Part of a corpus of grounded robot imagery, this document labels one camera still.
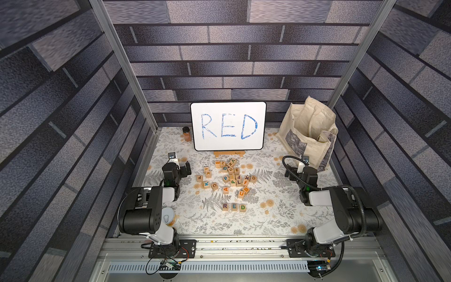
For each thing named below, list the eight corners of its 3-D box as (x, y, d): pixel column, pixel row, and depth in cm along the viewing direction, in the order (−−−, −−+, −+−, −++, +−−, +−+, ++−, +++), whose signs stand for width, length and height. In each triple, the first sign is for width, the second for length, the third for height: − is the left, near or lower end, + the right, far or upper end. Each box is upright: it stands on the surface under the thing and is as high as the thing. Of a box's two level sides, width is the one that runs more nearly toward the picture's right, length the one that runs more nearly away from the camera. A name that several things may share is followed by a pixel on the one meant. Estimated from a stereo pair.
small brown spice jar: (184, 142, 114) (181, 132, 107) (186, 136, 118) (183, 126, 110) (190, 142, 114) (188, 132, 107) (191, 136, 118) (189, 126, 110)
